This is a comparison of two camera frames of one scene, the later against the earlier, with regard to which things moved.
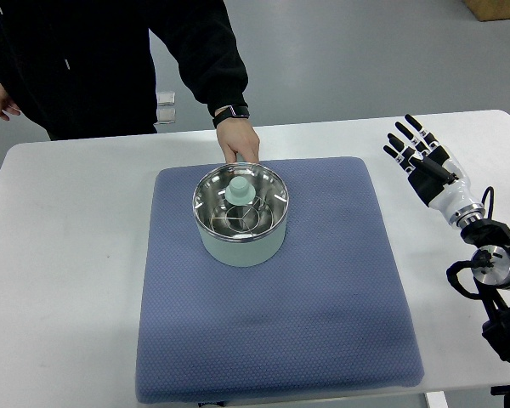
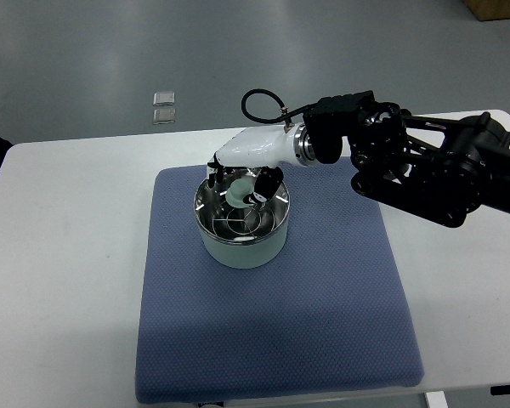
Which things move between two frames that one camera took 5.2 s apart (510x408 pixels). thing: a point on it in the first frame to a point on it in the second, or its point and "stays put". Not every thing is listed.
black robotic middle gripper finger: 406,133 to 219,174
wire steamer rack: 250,218 stays put
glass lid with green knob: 240,201 stays put
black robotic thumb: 433,170 to 266,184
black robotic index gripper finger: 428,137 to 226,172
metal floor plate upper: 165,98 stays put
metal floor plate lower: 166,116 stays put
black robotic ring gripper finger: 406,150 to 212,180
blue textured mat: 336,313 stays put
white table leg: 437,399 stays put
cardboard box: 494,10 stays put
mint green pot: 240,209 stays put
